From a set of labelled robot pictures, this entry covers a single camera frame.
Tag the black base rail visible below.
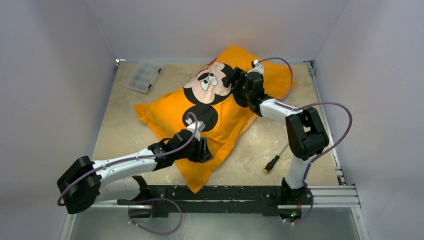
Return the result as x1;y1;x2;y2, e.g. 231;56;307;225
117;185;313;220

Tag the black orange screwdriver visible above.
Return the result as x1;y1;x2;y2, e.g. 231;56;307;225
263;143;289;173

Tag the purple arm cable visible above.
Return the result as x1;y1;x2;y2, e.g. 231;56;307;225
258;56;354;226
56;111;200;207

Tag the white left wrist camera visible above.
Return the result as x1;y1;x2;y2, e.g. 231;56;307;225
185;118;206;141

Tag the orange Mickey Mouse pillowcase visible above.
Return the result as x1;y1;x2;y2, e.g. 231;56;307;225
134;44;297;194

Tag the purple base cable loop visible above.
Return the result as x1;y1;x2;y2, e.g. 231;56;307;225
127;198;184;237

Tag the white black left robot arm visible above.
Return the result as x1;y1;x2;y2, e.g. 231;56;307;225
56;129;213;214

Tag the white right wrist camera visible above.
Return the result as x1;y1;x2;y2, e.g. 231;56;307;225
249;59;264;75

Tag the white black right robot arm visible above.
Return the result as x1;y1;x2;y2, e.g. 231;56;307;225
223;67;329;204

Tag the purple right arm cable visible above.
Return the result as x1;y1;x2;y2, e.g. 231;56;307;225
258;56;354;226

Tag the clear plastic organizer box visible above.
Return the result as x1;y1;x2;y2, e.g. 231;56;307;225
123;59;164;94

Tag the aluminium frame rail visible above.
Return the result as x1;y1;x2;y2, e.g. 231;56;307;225
304;60;361;208

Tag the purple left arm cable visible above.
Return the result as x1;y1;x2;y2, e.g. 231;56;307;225
56;111;200;207

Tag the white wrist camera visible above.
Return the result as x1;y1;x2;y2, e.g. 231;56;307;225
185;118;206;141
249;59;264;75

